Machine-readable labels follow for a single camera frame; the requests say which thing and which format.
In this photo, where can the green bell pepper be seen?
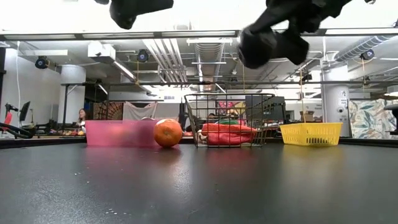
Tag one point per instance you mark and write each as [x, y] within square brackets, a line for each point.
[228, 122]

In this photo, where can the orange carrot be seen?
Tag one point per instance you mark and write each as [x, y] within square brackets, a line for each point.
[228, 133]

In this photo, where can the orange fruit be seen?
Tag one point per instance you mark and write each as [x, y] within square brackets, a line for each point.
[168, 133]

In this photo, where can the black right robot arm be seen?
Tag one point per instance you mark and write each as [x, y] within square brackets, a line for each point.
[311, 9]

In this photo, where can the black overhead crossbar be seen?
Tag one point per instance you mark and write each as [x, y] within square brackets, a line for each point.
[157, 34]

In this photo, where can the white vent box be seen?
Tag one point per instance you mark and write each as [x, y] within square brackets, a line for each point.
[101, 51]

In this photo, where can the white ceiling light fixture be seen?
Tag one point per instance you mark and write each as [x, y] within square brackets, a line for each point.
[209, 40]

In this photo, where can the black shelf rack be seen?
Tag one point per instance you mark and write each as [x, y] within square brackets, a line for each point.
[264, 107]

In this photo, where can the colourful poster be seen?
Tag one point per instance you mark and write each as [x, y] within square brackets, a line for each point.
[224, 105]

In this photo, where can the white cylinder tank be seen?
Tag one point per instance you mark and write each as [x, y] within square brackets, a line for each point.
[335, 105]

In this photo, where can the white column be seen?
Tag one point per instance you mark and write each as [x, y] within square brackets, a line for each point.
[73, 93]

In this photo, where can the yellow plastic basket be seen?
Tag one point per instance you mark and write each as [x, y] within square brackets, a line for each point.
[311, 134]

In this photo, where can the mandala tapestry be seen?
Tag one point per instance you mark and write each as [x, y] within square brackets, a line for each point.
[109, 109]

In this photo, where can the white cloth banner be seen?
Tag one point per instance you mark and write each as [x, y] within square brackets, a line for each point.
[138, 111]

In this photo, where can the black tall table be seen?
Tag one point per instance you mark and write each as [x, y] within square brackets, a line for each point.
[65, 102]

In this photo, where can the leaf print tapestry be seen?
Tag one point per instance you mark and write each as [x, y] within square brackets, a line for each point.
[367, 115]

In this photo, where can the pink plastic basket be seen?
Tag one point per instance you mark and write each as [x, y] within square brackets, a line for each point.
[118, 133]

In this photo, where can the black computer monitor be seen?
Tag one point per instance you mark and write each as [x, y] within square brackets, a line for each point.
[25, 110]

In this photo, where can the black hanging camera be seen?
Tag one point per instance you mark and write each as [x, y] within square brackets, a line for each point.
[143, 56]
[41, 62]
[367, 54]

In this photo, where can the silver ceiling duct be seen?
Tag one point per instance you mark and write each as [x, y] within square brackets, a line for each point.
[209, 62]

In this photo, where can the silver spiral duct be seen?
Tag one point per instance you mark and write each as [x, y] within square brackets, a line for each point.
[360, 46]

